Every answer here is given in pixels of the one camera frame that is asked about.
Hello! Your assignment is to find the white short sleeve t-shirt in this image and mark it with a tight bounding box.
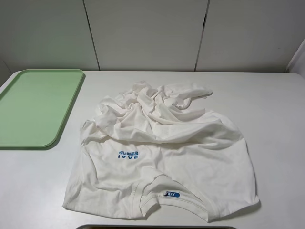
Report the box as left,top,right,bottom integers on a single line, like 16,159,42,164
63,82,259,221

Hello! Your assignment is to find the green plastic tray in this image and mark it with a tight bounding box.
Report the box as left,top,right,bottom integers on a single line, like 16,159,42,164
0,69,84,149

